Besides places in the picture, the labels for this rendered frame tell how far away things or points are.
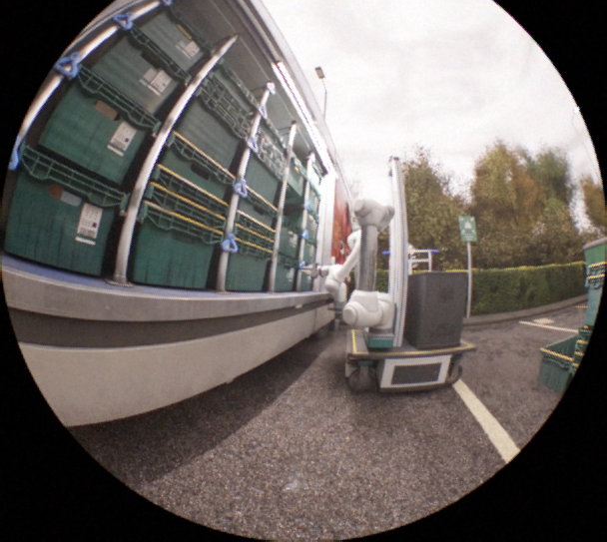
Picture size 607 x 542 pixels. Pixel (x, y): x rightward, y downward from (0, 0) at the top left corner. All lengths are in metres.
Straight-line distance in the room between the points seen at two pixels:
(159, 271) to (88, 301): 0.33
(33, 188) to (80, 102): 0.26
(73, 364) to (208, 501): 0.54
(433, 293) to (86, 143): 1.74
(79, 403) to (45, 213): 0.44
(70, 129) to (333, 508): 1.30
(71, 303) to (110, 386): 0.21
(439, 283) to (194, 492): 1.58
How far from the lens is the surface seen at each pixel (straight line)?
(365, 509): 0.84
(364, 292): 1.08
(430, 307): 1.38
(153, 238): 0.71
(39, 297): 0.49
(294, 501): 0.82
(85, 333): 0.54
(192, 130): 0.88
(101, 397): 0.60
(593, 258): 6.60
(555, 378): 1.77
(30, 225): 0.66
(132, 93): 0.81
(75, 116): 0.72
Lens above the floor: 0.74
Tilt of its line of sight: 13 degrees up
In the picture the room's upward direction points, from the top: 5 degrees clockwise
